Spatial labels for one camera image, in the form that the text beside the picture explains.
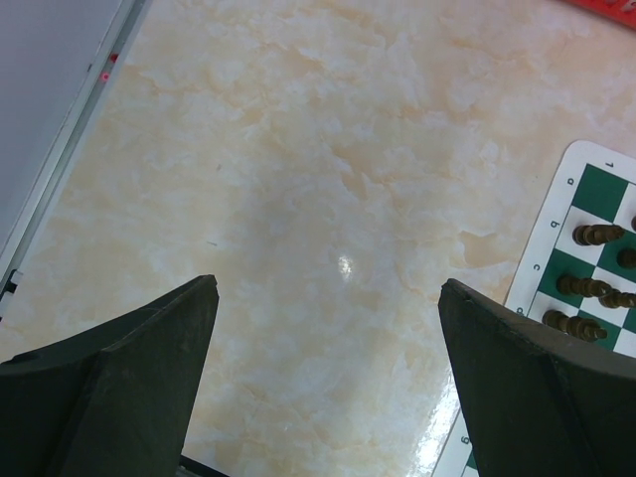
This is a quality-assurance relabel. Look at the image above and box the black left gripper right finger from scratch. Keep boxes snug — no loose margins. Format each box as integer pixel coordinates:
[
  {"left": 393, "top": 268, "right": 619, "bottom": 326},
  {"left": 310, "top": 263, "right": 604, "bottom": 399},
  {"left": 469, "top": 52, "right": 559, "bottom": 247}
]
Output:
[{"left": 438, "top": 279, "right": 635, "bottom": 476}]

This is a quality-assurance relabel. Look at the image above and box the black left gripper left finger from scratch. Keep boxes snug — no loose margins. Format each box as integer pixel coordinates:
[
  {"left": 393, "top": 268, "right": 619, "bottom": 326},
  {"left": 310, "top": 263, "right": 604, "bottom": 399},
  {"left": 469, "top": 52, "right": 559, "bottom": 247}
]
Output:
[{"left": 1, "top": 275, "right": 219, "bottom": 476}]

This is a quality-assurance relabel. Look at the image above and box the green white chess mat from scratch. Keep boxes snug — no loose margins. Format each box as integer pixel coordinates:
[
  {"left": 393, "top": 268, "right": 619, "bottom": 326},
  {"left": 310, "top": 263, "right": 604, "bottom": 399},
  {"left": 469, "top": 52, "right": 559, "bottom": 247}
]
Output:
[{"left": 434, "top": 140, "right": 635, "bottom": 476}]

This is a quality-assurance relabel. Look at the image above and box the dark knight chess piece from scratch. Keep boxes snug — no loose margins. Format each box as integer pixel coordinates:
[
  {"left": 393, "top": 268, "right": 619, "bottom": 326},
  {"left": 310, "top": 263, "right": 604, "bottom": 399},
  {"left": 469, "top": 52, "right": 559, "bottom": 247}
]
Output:
[{"left": 572, "top": 224, "right": 625, "bottom": 246}]

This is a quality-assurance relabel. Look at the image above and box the aluminium frame rail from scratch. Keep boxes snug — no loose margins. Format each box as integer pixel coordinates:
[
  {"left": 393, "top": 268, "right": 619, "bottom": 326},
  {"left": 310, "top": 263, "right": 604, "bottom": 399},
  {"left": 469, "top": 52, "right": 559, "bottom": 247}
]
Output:
[{"left": 1, "top": 1, "right": 150, "bottom": 308}]

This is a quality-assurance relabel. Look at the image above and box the dark bishop chess piece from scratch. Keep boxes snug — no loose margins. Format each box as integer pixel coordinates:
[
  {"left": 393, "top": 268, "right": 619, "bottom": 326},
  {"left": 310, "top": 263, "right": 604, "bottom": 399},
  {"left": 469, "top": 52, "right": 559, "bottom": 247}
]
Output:
[{"left": 556, "top": 274, "right": 613, "bottom": 298}]

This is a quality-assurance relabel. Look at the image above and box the red plastic basket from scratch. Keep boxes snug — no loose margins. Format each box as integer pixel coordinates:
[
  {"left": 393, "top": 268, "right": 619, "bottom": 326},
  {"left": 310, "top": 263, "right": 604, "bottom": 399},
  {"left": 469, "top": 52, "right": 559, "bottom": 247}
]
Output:
[{"left": 567, "top": 0, "right": 636, "bottom": 29}]

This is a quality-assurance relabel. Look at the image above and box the dark queen chess piece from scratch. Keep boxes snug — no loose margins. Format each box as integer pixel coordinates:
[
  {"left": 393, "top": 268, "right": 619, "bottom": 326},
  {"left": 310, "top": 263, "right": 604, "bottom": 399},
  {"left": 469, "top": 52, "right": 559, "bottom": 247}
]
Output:
[{"left": 542, "top": 310, "right": 608, "bottom": 342}]

